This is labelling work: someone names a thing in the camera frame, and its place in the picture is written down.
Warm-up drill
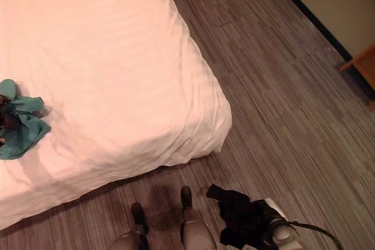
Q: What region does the dark right robot foot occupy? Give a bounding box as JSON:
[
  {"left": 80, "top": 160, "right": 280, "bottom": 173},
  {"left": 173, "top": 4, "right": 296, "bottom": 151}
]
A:
[{"left": 180, "top": 186, "right": 195, "bottom": 208}]

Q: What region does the light wooden chair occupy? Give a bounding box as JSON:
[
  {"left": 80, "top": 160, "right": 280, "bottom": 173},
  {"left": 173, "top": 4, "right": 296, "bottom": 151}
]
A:
[{"left": 339, "top": 43, "right": 375, "bottom": 94}]

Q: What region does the teal cloth garment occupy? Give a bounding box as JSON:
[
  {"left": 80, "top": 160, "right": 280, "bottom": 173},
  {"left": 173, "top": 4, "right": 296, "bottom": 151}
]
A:
[{"left": 0, "top": 78, "right": 52, "bottom": 160}]

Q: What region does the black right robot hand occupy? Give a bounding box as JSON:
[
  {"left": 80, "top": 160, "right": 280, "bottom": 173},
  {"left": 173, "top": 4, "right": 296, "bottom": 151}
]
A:
[{"left": 254, "top": 197, "right": 288, "bottom": 232}]

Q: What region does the silver left robot leg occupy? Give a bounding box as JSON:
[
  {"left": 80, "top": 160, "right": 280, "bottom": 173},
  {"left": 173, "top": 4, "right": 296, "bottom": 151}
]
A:
[{"left": 109, "top": 222, "right": 151, "bottom": 250}]

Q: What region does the dark purple garment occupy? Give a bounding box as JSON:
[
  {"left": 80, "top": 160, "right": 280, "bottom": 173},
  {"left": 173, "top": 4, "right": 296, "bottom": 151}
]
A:
[{"left": 0, "top": 93, "right": 23, "bottom": 146}]

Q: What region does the dark robot foot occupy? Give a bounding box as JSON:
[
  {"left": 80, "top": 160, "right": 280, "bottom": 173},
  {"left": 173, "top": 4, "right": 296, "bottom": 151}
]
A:
[
  {"left": 130, "top": 201, "right": 149, "bottom": 235},
  {"left": 180, "top": 186, "right": 195, "bottom": 208}
]

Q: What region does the silver robot leg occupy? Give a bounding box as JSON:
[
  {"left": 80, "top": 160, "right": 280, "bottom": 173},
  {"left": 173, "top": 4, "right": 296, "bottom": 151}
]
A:
[
  {"left": 179, "top": 203, "right": 206, "bottom": 250},
  {"left": 109, "top": 222, "right": 151, "bottom": 250}
]

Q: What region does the white bed with duvet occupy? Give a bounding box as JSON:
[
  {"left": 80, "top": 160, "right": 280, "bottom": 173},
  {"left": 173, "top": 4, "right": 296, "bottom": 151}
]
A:
[{"left": 0, "top": 0, "right": 233, "bottom": 231}]

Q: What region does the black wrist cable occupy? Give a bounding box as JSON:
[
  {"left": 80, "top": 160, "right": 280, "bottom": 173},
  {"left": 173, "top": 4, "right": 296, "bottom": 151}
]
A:
[{"left": 288, "top": 222, "right": 343, "bottom": 250}]

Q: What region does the dark left robot foot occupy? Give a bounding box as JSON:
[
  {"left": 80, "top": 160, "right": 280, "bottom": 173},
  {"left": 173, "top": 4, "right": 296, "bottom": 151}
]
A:
[{"left": 130, "top": 201, "right": 149, "bottom": 235}]

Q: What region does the black baseboard strip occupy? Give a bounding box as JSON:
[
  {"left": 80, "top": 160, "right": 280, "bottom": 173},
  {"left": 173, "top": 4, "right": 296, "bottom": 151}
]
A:
[{"left": 195, "top": 0, "right": 353, "bottom": 61}]

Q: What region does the silver right robot leg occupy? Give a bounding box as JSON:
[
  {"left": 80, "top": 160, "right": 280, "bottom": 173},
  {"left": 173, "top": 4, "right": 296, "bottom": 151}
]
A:
[{"left": 179, "top": 203, "right": 206, "bottom": 250}]

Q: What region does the black garment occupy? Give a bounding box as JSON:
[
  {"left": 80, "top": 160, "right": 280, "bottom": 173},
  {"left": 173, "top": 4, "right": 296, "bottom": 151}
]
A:
[{"left": 205, "top": 183, "right": 278, "bottom": 248}]

